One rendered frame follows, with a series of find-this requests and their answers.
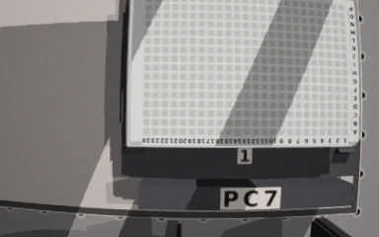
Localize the dark grey plate carrier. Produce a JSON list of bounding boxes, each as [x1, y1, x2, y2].
[[119, 0, 355, 210]]

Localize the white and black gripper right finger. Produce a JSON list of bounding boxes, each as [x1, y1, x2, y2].
[[310, 217, 351, 237]]

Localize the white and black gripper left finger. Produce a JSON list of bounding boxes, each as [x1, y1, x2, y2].
[[165, 221, 182, 237]]

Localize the white multi-well plate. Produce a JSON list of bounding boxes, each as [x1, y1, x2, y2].
[[126, 0, 362, 148]]

